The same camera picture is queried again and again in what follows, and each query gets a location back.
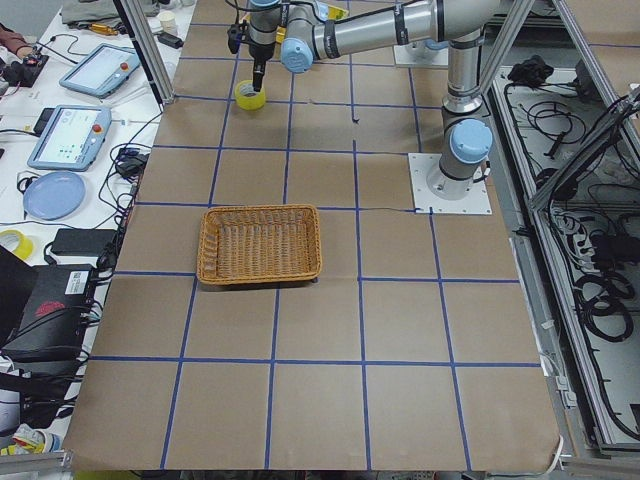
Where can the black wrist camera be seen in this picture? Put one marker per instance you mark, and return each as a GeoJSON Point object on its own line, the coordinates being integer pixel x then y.
{"type": "Point", "coordinates": [236, 36]}

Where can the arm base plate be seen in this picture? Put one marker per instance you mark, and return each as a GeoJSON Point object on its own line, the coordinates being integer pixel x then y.
{"type": "Point", "coordinates": [434, 193]}

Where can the blue plate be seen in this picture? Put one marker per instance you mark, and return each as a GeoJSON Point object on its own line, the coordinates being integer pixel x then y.
{"type": "Point", "coordinates": [54, 195]}

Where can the yellow clear tape roll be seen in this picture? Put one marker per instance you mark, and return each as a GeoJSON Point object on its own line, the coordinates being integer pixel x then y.
{"type": "Point", "coordinates": [247, 98]}

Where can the teach pendant tablet far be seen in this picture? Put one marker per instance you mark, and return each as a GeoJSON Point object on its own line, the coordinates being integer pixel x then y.
{"type": "Point", "coordinates": [102, 71]}

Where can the black computer box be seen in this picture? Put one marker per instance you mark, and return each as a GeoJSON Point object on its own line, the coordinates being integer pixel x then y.
{"type": "Point", "coordinates": [44, 309]}

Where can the aluminium frame post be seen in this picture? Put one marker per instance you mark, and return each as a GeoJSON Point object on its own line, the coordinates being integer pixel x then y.
{"type": "Point", "coordinates": [134, 19]}

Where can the teach pendant tablet near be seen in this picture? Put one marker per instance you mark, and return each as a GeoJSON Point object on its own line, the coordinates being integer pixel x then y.
{"type": "Point", "coordinates": [71, 139]}

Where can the yellow woven tray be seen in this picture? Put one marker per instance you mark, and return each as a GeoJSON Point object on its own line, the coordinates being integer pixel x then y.
{"type": "Point", "coordinates": [331, 12]}

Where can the black power adapter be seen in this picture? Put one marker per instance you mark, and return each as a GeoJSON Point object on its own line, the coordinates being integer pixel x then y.
{"type": "Point", "coordinates": [79, 243]}

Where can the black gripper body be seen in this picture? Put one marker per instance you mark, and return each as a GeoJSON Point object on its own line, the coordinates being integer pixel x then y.
{"type": "Point", "coordinates": [259, 55]}

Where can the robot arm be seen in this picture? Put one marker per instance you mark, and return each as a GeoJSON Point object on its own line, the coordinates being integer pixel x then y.
{"type": "Point", "coordinates": [311, 36]}

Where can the teach pendant tablet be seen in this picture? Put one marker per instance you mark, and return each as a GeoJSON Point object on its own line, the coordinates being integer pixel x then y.
{"type": "Point", "coordinates": [71, 139]}
{"type": "Point", "coordinates": [102, 71]}

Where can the spare yellow tape roll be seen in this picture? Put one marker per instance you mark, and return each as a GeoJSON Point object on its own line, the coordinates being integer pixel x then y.
{"type": "Point", "coordinates": [17, 243]}

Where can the brown wicker basket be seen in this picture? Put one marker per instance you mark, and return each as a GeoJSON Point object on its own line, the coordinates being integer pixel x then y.
{"type": "Point", "coordinates": [259, 244]}

